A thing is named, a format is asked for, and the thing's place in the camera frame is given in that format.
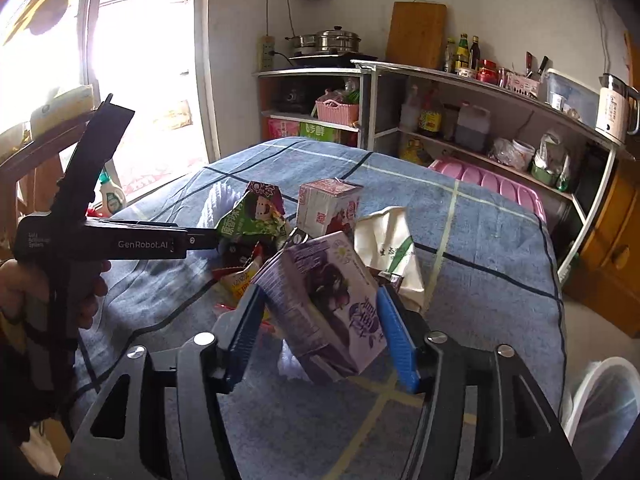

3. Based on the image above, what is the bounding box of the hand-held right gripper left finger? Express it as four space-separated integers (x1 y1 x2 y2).
57 282 267 480

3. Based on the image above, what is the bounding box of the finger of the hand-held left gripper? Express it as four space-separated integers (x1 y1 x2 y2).
186 228 225 260

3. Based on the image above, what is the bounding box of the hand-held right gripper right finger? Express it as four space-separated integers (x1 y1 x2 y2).
376 285 583 480

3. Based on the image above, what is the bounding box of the red snack wrapper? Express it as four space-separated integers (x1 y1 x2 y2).
220 242 266 274

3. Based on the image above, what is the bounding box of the green snack wrapper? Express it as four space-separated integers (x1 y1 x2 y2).
216 205 293 256

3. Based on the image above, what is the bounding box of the pink cartoon snack wrapper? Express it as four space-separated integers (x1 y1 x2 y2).
244 180 287 223

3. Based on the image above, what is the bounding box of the purple milk carton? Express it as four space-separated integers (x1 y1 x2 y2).
250 231 388 378

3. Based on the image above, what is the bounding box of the white paper bag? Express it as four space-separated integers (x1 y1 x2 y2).
354 206 431 313

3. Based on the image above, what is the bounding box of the pink milk carton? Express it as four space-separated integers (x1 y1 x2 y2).
296 178 363 238

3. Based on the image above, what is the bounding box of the white trash bin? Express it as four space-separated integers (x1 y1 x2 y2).
560 357 640 461

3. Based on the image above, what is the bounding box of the person's left hand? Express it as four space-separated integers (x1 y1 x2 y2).
0 258 109 331

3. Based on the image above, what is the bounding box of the white bottle with green cap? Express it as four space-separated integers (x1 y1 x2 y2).
97 170 127 218

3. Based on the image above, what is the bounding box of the blue plaid blanket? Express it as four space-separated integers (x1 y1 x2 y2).
70 136 568 480

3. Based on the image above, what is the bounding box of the pink cardboard box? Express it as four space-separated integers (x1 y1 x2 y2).
267 116 301 138

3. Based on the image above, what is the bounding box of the green cardboard box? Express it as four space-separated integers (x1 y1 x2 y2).
299 121 343 145

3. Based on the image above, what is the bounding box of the pink-lidded storage box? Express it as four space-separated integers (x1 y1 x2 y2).
427 158 548 223

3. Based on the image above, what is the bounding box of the pink plastic basket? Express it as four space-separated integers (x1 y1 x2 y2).
315 97 361 123

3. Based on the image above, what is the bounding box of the yellow oil bottle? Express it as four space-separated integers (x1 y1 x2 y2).
400 137 434 165

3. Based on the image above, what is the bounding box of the yellow power strip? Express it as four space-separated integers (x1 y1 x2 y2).
259 35 277 73

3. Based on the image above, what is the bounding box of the small white shelf rack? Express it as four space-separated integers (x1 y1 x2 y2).
252 67 377 150

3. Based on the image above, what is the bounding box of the crumpled clear plastic bag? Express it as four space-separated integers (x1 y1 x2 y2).
489 137 521 167

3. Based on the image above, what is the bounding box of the black induction cooker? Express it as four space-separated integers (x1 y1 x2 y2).
287 51 378 67

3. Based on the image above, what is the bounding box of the dark sauce jug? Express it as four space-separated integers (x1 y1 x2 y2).
454 102 492 154

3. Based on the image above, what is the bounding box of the clear bin liner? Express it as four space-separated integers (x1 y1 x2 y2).
572 362 640 456

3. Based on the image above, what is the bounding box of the white plastic tub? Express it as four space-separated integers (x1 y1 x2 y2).
509 140 537 171

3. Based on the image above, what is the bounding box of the green bowl with bags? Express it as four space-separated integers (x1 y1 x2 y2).
530 132 572 191

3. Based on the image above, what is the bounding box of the white plastic bottle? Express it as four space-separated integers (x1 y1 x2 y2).
399 85 421 133

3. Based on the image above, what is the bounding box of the wooden door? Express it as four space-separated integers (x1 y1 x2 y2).
562 30 640 339

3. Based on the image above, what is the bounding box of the steel steamer pot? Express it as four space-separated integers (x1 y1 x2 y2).
285 26 362 58

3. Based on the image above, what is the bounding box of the long white shelf rack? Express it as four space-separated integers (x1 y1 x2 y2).
350 59 626 281

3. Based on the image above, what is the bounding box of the pink tin box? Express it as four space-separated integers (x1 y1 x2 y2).
504 71 542 100

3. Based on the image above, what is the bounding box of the wooden cutting board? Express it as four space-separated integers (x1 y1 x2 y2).
385 1 447 70

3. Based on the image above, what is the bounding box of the clear plastic storage container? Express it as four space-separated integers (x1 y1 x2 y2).
542 67 601 121

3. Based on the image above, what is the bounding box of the knife rack with knives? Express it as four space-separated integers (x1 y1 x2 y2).
523 51 549 83

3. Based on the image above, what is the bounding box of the white electric kettle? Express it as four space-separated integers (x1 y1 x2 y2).
595 72 640 144

